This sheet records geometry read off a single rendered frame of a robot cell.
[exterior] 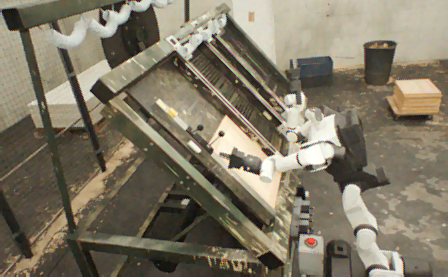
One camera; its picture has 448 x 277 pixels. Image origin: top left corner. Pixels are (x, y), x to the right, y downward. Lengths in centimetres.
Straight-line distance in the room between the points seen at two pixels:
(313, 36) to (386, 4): 135
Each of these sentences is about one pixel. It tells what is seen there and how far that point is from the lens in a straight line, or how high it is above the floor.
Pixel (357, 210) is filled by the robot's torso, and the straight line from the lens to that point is 231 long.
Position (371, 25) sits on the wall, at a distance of 723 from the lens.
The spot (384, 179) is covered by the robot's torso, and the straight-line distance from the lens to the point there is 218.
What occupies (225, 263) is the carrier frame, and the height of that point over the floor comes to 75.
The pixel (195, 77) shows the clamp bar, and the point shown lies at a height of 160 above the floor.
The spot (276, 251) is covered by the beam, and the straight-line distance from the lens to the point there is 192.
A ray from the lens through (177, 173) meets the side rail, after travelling 172.
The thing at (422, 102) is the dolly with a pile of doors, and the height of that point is 28.
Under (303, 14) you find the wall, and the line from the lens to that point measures 706.
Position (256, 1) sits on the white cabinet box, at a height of 158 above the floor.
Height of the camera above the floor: 230
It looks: 27 degrees down
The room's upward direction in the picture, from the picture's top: 8 degrees counter-clockwise
